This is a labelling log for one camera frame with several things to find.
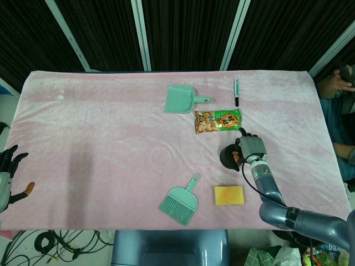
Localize black teapot lid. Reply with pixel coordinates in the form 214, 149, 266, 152
221, 143, 240, 160

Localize yellow green sponge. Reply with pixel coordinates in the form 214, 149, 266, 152
214, 186, 246, 207

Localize white plastic bag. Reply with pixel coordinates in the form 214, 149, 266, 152
272, 245, 302, 266

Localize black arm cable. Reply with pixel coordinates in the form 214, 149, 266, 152
240, 162, 288, 208

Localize seated person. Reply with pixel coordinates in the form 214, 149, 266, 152
316, 62, 355, 192

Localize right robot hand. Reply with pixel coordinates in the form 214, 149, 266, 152
232, 127, 269, 167

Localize black teapot body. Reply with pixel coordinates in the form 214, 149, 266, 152
219, 143, 242, 173

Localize coiled black floor cable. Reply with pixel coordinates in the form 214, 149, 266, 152
33, 231, 58, 250

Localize teal hand brush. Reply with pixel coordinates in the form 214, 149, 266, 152
158, 173, 201, 227

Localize white aluminium frame post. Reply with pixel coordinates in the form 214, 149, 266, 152
220, 0, 252, 71
45, 0, 92, 72
131, 0, 153, 71
308, 26, 355, 78

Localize green white checked bag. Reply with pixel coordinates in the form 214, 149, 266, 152
245, 246, 276, 266

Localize blue panel with white frame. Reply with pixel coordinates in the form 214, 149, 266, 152
0, 76, 21, 97

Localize green orange snack bag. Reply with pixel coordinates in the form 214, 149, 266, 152
194, 108, 243, 135

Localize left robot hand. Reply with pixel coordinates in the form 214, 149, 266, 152
0, 144, 36, 213

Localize pink plush table cloth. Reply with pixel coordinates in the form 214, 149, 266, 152
0, 70, 352, 231

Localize blue grey robot torso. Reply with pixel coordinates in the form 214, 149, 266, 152
111, 229, 231, 266

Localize green white marker pen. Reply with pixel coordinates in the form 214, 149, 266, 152
233, 79, 240, 108

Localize teal plastic dustpan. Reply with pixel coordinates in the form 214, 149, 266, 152
163, 85, 213, 115

